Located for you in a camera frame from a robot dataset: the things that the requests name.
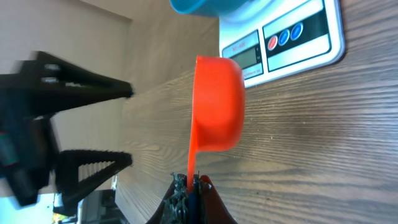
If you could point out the orange measuring scoop blue handle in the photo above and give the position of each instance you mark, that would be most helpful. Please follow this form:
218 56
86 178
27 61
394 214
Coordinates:
217 119

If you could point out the blue bowl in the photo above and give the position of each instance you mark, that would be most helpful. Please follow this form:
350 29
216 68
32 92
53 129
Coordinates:
206 8

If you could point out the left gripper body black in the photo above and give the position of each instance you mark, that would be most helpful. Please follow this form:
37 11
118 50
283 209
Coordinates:
28 144

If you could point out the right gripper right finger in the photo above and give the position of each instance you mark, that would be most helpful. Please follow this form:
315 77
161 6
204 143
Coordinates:
214 208

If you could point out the white digital kitchen scale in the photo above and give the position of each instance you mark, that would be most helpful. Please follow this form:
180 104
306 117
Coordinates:
274 39

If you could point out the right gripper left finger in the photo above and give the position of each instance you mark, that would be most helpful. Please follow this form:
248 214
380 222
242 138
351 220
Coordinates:
173 208

